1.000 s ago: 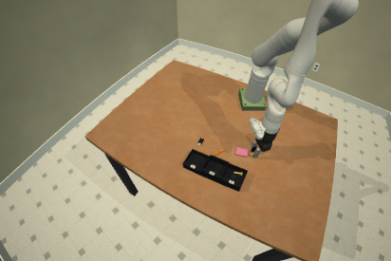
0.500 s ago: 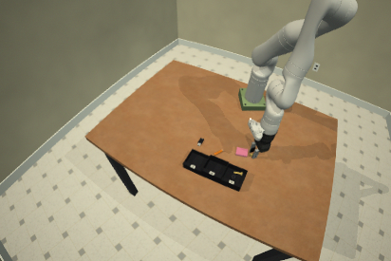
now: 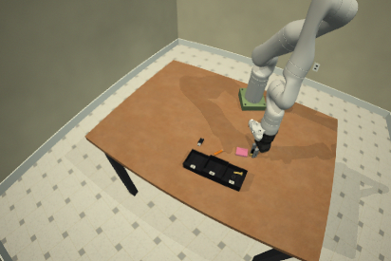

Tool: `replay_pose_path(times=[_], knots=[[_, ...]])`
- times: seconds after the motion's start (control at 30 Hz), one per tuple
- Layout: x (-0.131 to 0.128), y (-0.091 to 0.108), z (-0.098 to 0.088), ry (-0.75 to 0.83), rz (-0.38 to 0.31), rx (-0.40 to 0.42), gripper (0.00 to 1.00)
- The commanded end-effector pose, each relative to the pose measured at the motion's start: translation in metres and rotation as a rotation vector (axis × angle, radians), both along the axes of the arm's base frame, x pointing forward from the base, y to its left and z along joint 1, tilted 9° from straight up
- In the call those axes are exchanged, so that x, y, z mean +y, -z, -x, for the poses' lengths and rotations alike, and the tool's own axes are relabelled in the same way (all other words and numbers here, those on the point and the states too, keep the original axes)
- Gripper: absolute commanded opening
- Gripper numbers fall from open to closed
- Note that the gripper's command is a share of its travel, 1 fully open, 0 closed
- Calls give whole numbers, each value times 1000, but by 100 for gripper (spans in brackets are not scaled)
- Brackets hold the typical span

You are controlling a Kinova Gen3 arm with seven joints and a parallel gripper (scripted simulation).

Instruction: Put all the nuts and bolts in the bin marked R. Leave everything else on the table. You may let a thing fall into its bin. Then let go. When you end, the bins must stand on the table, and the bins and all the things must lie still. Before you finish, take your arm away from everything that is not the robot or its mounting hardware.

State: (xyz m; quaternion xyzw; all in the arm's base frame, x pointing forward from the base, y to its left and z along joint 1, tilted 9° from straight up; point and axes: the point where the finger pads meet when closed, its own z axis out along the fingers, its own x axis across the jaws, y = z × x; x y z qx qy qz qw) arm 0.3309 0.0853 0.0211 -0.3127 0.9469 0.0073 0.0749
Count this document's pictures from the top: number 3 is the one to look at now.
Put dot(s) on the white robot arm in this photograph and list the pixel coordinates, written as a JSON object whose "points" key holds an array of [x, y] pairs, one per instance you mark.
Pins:
{"points": [[303, 32]]}

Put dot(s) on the black rack of bins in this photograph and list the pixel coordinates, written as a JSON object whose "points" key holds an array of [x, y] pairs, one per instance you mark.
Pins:
{"points": [[217, 166]]}

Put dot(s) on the black usb stick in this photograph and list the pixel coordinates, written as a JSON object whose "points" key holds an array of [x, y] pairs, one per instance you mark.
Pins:
{"points": [[200, 141]]}

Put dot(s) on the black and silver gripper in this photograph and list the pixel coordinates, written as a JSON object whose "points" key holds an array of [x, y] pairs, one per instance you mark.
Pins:
{"points": [[259, 130]]}

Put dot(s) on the pink sticky note pad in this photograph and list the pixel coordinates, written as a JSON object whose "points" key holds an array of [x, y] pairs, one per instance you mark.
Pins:
{"points": [[242, 152]]}

